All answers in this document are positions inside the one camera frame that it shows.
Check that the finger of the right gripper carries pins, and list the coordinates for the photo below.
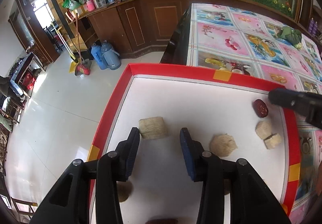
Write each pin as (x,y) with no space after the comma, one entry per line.
(307,104)

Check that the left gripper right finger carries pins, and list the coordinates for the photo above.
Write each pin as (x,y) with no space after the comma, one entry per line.
(192,153)

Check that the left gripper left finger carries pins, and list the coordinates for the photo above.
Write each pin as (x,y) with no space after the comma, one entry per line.
(127,151)

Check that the dark red jujube date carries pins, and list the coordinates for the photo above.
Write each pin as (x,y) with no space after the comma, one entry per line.
(260,108)

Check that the red white shallow box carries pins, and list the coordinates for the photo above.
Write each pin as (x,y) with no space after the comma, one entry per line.
(208,103)

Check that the cauliflower with green leaves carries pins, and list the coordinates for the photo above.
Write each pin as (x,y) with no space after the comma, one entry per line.
(293,36)

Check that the purple bottle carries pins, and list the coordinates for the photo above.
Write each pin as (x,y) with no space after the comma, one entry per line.
(314,28)
(311,25)

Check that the colourful fruit print tablecloth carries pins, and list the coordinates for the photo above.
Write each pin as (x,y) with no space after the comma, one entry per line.
(244,42)

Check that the red dustpan with broom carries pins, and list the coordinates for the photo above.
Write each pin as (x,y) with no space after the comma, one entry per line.
(81,68)

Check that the grey blue thermos flask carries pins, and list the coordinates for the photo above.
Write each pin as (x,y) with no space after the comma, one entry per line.
(111,57)

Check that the wooden chair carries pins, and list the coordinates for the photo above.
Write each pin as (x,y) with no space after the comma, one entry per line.
(24,209)

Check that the dark side table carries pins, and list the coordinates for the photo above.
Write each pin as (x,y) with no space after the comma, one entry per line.
(20,72)

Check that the green plastic bag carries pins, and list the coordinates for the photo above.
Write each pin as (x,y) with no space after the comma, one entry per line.
(71,4)

